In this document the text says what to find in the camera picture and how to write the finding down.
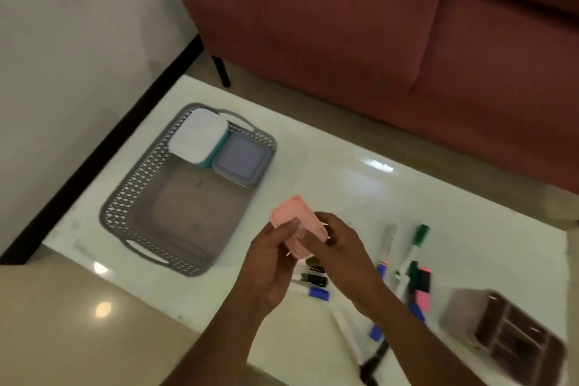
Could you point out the person's left hand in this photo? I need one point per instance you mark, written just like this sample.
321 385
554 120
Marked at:
267 272

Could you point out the person's right hand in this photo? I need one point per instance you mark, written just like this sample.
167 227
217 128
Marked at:
344 263

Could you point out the white marker black cap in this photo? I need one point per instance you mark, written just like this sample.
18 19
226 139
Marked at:
348 336
316 280
316 268

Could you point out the red label marker blue cap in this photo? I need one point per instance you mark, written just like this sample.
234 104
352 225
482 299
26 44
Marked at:
383 270

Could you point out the small pink box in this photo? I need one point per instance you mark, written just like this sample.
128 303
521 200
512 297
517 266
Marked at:
294 211

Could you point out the white marker green cap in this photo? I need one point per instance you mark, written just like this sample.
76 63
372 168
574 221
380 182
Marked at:
421 234

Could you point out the slim white marker blue cap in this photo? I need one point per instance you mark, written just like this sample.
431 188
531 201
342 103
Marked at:
416 311

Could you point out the pink highlighter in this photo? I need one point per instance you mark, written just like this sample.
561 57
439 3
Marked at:
424 297

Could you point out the grey perforated plastic basket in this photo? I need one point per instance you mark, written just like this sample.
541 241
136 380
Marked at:
194 218

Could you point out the black pen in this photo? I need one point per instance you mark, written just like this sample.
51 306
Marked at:
373 363

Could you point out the blue-grey plastic box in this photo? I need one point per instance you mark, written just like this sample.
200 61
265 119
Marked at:
242 157

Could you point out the pink desk organizer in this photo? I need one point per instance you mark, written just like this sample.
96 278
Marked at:
457 318

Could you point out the teal box with white lid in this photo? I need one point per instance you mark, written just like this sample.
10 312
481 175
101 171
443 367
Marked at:
196 134

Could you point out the person's right forearm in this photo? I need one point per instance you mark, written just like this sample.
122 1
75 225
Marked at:
416 349

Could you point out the person's left forearm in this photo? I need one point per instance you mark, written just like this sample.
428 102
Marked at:
212 349

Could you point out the white table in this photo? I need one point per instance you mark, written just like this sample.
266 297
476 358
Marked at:
316 150

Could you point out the black baseboard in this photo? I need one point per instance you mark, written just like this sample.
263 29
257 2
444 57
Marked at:
113 141

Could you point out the red fabric sofa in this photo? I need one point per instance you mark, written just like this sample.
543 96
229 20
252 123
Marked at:
316 28

